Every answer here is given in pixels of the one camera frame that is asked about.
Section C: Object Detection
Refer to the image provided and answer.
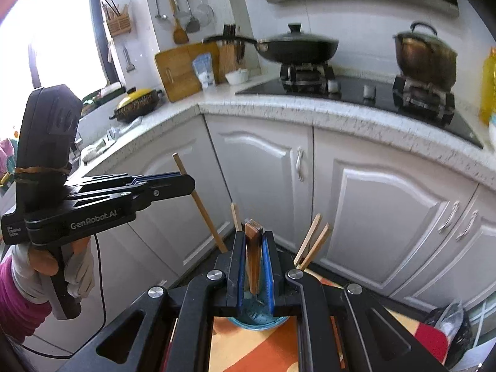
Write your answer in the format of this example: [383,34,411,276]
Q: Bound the dark brown chopstick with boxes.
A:
[245,219,263,296]

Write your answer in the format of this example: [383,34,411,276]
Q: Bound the wooden handled metal fork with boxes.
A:
[298,224,333,271]

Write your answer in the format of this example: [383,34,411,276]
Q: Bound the light wooden chopstick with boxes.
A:
[230,202,243,232]

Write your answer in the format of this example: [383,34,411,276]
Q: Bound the white kitchen cabinets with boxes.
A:
[99,115,495,312]

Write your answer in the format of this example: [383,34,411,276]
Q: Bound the left white gloved hand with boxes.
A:
[10,235,96,305]

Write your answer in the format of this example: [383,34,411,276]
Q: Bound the floral utensil holder teal rim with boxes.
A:
[228,291,288,332]

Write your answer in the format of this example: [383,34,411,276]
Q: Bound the red orange yellow cloth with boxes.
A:
[166,269,445,371]

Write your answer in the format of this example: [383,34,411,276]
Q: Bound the yellow lidded black casserole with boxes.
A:
[109,88,163,123]

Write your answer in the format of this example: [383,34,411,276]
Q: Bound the wooden cutting board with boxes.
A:
[155,43,219,103]

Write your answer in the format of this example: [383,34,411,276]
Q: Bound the black gas stove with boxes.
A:
[238,64,483,148]

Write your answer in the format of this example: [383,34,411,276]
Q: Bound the small white bowl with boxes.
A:
[225,68,250,86]

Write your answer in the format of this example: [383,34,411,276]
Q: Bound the white salt bag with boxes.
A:
[192,52,216,90]

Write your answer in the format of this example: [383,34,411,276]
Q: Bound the wooden spatula hanging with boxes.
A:
[169,0,189,45]

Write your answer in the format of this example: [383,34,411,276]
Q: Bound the hanging metal ladle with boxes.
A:
[154,0,169,21]

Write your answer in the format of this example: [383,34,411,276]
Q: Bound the wooden knife block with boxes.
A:
[219,39,241,83]

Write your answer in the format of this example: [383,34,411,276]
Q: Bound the black wok with lid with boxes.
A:
[202,23,339,65]

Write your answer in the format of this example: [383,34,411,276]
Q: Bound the hanging metal skimmer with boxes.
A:
[196,0,215,28]

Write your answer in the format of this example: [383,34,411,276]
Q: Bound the bronze stock pot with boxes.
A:
[393,21,457,92]

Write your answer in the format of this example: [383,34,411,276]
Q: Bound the yellow oil bottle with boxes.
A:
[479,46,496,125]

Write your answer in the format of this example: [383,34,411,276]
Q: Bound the wall chopstick basket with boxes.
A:
[100,0,132,38]

